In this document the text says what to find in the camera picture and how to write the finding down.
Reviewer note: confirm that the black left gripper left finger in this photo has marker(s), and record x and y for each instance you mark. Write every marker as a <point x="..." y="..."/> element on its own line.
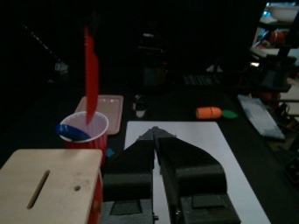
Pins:
<point x="129" y="175"/>

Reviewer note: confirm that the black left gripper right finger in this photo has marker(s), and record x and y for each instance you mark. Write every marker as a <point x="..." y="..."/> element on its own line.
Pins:
<point x="194" y="180"/>

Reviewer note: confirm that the red plastic knife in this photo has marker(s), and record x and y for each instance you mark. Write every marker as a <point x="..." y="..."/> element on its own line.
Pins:
<point x="91" y="81"/>

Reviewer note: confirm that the red plastic cup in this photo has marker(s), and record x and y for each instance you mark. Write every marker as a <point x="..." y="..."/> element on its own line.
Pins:
<point x="97" y="144"/>

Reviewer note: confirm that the wooden box with slot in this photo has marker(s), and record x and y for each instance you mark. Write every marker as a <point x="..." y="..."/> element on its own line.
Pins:
<point x="58" y="180"/>

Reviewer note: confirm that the blue plastic spoon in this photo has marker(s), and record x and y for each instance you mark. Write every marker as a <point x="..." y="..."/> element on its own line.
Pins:
<point x="73" y="132"/>

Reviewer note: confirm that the pink plastic tray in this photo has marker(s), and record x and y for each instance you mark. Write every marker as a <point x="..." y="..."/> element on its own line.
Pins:
<point x="111" y="110"/>

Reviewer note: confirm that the orange toy carrot green top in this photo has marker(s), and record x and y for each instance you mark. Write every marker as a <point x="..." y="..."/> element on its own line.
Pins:
<point x="209" y="113"/>

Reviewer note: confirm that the small black white toy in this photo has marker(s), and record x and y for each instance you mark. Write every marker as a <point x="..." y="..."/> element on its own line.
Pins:
<point x="141" y="106"/>

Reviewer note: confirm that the white printed label panel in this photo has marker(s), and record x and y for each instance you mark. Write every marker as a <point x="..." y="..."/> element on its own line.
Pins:
<point x="261" y="116"/>

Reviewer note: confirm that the black equipment stand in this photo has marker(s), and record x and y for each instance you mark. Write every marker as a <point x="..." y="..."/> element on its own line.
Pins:
<point x="277" y="73"/>

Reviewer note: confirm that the red round shelf item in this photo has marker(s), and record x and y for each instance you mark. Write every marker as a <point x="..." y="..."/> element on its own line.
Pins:
<point x="277" y="36"/>

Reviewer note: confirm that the white bowl on shelf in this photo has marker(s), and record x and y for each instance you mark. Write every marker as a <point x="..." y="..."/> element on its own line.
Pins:
<point x="285" y="11"/>

